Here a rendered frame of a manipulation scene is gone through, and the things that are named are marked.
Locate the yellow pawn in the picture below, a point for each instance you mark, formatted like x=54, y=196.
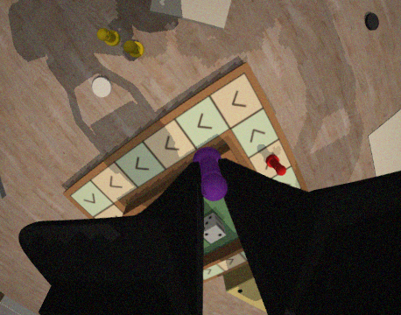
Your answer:
x=112, y=38
x=135, y=49

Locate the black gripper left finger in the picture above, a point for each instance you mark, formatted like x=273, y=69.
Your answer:
x=165, y=243

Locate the white die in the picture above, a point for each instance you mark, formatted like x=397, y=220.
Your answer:
x=213, y=228

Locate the purple pawn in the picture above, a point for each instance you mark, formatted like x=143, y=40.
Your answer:
x=213, y=185

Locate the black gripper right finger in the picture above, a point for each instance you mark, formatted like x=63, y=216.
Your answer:
x=283, y=229

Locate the red pawn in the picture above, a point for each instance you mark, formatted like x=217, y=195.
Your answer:
x=272, y=162

